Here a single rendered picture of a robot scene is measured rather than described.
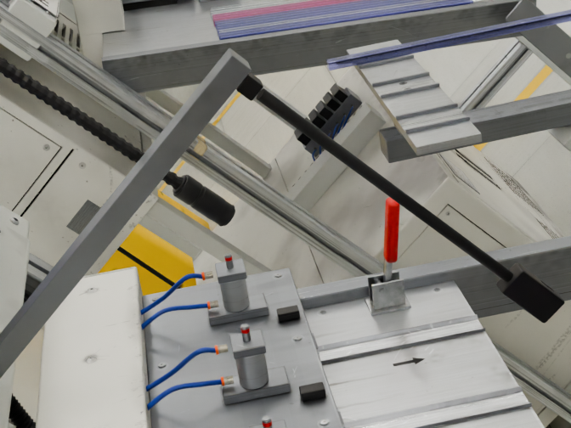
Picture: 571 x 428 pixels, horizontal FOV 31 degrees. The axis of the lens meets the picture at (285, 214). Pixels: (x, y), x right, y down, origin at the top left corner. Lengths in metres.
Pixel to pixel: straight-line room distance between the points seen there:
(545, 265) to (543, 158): 1.80
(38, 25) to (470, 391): 0.98
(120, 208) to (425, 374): 0.35
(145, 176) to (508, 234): 1.36
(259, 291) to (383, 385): 0.13
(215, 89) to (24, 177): 1.15
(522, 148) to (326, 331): 2.02
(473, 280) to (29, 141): 0.92
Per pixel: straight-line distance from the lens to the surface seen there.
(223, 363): 0.83
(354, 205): 2.05
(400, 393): 0.87
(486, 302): 1.03
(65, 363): 0.83
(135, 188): 0.64
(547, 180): 2.76
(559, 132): 1.33
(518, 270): 0.73
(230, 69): 0.62
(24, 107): 1.72
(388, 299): 0.97
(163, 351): 0.85
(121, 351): 0.83
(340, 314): 0.97
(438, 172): 1.88
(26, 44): 1.63
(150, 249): 3.93
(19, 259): 0.91
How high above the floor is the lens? 1.52
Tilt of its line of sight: 23 degrees down
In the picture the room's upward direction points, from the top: 55 degrees counter-clockwise
